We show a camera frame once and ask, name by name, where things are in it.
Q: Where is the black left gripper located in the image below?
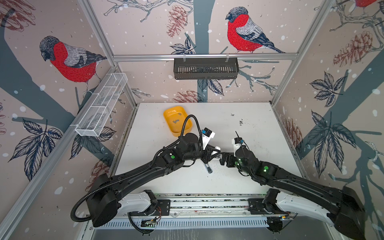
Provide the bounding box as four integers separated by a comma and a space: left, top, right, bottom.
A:
182, 143, 222, 164

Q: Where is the light blue stapler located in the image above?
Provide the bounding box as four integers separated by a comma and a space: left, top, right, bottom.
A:
204, 164, 213, 174

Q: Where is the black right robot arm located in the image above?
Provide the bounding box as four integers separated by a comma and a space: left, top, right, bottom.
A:
220, 146, 366, 240

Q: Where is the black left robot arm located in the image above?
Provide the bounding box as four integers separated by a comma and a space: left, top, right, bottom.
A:
70, 128, 221, 227

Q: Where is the yellow plastic tray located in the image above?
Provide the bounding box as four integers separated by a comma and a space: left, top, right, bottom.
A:
163, 106, 188, 137

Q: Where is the aluminium top crossbar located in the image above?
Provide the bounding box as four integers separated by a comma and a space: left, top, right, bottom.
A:
113, 53, 299, 63

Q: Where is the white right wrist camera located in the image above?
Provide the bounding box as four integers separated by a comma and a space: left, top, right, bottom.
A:
232, 137, 244, 153

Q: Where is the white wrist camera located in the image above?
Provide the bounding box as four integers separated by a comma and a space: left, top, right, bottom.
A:
202, 128, 215, 150
232, 137, 244, 153

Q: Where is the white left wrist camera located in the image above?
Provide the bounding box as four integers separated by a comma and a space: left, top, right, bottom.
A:
202, 128, 215, 150

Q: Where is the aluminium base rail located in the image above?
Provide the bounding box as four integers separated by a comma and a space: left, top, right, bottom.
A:
85, 193, 298, 230

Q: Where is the black hanging wire basket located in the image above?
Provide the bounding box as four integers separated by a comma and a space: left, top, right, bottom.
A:
174, 58, 239, 80

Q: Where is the white wire mesh basket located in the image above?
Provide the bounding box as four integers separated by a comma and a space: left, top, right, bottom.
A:
75, 73, 128, 137

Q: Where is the aluminium frame corner post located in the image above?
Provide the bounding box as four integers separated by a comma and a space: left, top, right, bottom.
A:
77, 0, 139, 106

